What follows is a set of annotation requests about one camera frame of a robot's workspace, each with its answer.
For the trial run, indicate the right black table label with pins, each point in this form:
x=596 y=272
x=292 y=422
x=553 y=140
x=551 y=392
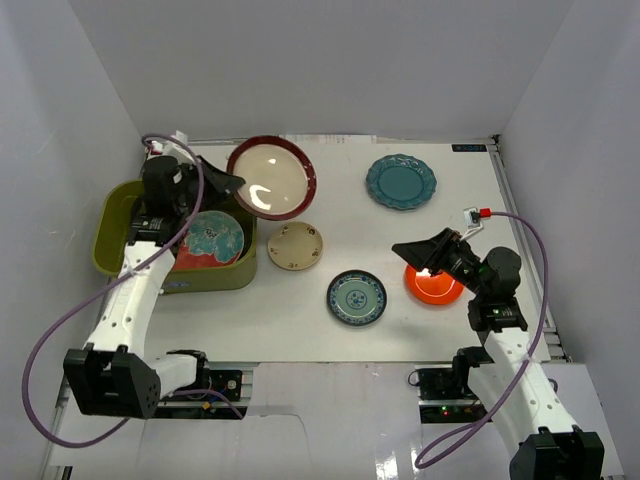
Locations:
x=469 y=148

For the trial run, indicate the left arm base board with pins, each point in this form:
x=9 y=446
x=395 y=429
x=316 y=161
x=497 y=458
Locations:
x=220 y=397

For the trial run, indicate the orange plate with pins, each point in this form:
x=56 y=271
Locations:
x=435 y=290

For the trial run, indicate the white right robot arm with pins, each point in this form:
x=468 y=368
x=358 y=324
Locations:
x=543 y=439

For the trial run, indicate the right arm base board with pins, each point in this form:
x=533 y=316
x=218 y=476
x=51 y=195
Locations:
x=441 y=400

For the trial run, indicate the dark red rimmed plate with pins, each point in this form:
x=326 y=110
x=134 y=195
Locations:
x=280 y=181

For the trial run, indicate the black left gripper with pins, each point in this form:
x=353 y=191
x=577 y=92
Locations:
x=201 y=182

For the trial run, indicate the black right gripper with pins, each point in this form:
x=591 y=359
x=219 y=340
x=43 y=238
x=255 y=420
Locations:
x=432 y=254

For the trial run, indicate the red plate with teal flower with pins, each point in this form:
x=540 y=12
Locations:
x=214 y=239

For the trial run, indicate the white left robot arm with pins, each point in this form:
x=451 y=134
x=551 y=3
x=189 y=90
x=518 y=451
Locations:
x=109 y=376

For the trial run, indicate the blue patterned small plate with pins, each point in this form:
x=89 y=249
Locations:
x=356 y=298

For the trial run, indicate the green plastic bin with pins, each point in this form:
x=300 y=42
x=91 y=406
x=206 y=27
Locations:
x=113 y=230

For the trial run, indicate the small cream plate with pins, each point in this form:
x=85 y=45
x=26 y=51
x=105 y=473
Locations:
x=295 y=246

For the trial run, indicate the teal scalloped plate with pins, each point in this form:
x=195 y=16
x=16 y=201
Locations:
x=400 y=182

